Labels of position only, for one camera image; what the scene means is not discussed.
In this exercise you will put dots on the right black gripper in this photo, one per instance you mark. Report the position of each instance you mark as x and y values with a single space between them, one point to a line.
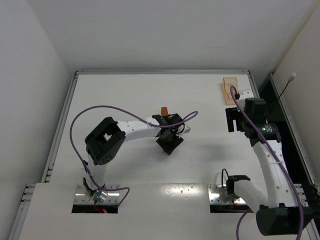
231 119

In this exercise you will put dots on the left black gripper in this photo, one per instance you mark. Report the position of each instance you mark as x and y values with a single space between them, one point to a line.
169 144

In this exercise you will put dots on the transparent orange plastic tray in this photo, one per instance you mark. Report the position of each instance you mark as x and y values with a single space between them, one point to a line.
227 82

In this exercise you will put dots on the small dark wood cube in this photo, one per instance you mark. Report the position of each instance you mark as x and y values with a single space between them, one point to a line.
164 111

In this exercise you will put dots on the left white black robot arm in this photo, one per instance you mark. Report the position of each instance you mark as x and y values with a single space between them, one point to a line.
105 140

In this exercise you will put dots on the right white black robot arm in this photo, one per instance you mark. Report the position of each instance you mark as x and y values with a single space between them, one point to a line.
280 210

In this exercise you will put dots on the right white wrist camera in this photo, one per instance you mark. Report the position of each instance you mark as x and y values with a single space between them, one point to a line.
244 94

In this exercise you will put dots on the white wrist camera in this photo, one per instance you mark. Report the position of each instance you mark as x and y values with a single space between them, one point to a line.
185 130
244 94

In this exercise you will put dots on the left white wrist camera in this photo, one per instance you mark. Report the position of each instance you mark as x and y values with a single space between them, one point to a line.
185 130

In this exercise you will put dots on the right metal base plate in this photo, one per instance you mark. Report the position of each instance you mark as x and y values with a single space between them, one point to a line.
219 196

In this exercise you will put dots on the metal base plate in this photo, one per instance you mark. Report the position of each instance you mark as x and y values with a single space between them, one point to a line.
83 197
219 196

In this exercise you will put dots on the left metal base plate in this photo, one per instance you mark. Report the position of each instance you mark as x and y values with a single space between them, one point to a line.
83 197

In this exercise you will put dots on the aluminium table frame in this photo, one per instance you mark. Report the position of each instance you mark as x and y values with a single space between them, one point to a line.
159 155

